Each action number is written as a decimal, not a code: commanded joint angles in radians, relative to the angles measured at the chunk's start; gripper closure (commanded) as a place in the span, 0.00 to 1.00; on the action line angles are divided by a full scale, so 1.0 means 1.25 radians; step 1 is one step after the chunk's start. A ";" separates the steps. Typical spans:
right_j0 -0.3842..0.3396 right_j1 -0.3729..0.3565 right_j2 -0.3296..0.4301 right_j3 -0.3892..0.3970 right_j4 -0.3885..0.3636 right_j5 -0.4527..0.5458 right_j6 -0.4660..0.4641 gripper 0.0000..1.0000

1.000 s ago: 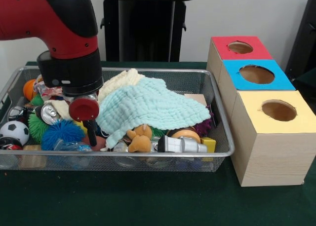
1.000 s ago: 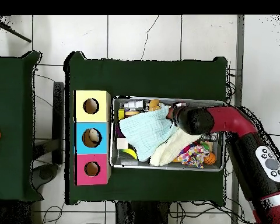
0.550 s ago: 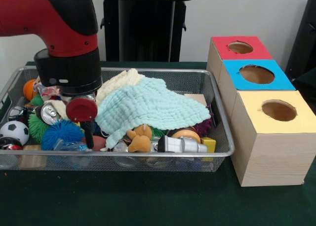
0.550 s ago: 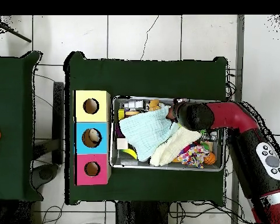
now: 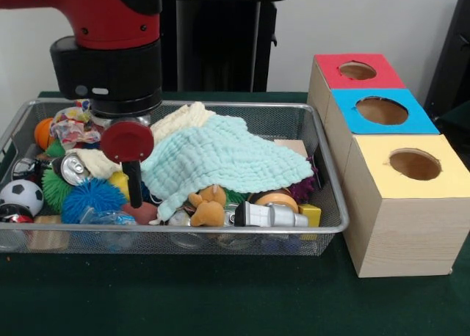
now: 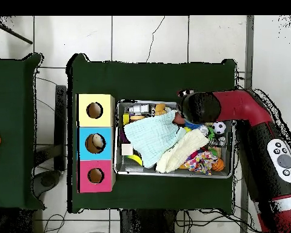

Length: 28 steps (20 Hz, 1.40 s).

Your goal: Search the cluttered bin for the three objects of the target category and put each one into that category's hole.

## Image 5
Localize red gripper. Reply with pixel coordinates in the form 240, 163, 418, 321
101, 121, 154, 209

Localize bottle with blue label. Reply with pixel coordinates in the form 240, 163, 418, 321
79, 205, 139, 227

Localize silver drink can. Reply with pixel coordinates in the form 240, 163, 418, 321
51, 153, 93, 186

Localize light blue waffle cloth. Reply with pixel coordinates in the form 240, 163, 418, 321
141, 114, 316, 222

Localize shallow clear mesh bin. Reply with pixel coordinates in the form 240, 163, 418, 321
0, 97, 350, 258

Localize wooden box with three holes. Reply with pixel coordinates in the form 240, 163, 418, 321
307, 53, 470, 278

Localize small brown toy football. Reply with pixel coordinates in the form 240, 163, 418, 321
123, 202, 159, 225

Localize blue spiky rubber ball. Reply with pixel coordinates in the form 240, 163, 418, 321
60, 178, 128, 225

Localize tan plush animal toy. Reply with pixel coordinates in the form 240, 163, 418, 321
189, 185, 228, 227

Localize cream knitted cloth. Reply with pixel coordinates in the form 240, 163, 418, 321
67, 101, 216, 179

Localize colourful patterned cloth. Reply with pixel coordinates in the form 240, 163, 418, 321
49, 99, 102, 146

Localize small orange basketball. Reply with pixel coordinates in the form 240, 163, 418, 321
35, 117, 56, 150

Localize small black-white soccer ball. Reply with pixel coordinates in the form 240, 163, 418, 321
0, 179, 45, 216

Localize dark green table cloth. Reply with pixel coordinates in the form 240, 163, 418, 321
0, 90, 470, 336

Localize tan cardboard square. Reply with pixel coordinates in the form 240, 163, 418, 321
273, 137, 308, 157

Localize black equipment case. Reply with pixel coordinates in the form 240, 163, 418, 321
424, 0, 470, 131

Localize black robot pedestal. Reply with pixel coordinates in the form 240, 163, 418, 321
160, 0, 297, 93

